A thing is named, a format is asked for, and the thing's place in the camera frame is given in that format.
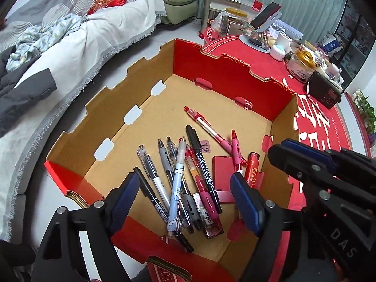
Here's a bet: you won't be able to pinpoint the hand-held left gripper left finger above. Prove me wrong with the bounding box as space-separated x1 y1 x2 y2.
31 172 140 282

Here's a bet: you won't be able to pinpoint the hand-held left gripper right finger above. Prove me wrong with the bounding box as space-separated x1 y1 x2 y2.
230 173 324 282

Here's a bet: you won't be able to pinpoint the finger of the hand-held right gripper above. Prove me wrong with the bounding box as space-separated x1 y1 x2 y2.
325 148 376 183
268 139 337 200

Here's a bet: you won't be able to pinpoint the thin black marker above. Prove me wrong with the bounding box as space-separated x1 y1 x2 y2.
133 167 194 253

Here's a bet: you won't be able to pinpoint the red lighter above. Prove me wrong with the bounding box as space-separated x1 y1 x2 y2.
245 152 262 189

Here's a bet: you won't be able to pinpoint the red case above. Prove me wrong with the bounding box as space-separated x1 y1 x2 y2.
212 156 238 203

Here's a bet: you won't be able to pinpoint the clear pen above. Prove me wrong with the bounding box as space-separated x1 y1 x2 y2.
137 145 171 209

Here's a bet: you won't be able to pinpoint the light blue pen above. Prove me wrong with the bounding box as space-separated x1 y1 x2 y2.
167 137 188 238

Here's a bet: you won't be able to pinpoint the magenta red pen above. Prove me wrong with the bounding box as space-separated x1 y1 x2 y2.
231 130 247 180

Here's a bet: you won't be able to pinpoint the black pen grey grip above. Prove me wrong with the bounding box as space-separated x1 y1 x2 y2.
158 139 196 234
166 137 203 231

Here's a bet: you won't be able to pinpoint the transparent red pen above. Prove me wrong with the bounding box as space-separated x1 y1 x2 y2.
184 147 219 221

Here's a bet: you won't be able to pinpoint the red cardboard box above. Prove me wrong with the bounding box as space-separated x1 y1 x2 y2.
44 38 300 282

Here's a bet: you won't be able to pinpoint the red pen pink grip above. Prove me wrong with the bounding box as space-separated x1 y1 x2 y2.
184 106 232 153

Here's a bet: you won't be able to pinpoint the red printed table mat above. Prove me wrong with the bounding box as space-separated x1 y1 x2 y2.
198 26 357 212

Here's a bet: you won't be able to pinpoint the green potted plants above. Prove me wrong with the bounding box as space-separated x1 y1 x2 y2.
354 90 376 133

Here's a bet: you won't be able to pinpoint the black radio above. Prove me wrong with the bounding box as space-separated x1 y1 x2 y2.
305 70 343 108

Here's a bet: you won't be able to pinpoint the glass jar gold lid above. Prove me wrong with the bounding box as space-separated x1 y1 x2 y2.
286 49 317 83

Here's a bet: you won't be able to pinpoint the white mug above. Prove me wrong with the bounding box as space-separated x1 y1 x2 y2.
326 65 344 86

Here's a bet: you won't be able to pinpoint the white round jar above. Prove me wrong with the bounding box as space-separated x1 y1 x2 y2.
270 45 286 62

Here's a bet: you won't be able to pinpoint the white cup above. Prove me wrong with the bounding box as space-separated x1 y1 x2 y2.
276 32 291 49

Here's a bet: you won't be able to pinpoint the white and blue bag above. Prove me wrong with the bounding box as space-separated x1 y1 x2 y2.
321 34 345 54

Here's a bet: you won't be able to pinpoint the phone on stand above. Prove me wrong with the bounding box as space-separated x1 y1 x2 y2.
239 12 282 53

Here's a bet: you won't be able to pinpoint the glass door cabinet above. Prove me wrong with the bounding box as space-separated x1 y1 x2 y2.
335 0 376 86

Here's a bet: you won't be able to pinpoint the dark red phone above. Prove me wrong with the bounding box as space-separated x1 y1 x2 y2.
250 2 281 30

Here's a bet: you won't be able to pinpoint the jar with yellow lid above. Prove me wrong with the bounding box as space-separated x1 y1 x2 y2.
216 7 250 37

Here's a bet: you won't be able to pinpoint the dark grey jacket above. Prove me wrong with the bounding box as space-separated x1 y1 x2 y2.
0 47 56 137

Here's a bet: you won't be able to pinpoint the red card stand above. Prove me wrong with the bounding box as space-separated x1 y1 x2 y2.
241 0 263 14

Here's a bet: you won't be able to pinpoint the white fringed sofa throw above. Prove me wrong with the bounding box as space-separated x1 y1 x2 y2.
0 0 163 235

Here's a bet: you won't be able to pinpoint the white side table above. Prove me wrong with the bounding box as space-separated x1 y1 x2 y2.
198 0 244 33

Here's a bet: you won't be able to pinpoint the light blue floral cloth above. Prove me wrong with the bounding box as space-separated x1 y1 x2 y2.
6 13 83 71

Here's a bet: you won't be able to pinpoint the green armchair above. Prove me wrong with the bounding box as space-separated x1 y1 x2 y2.
110 0 199 25

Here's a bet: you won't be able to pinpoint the grey covered sofa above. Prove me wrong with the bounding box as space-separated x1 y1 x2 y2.
0 0 165 241

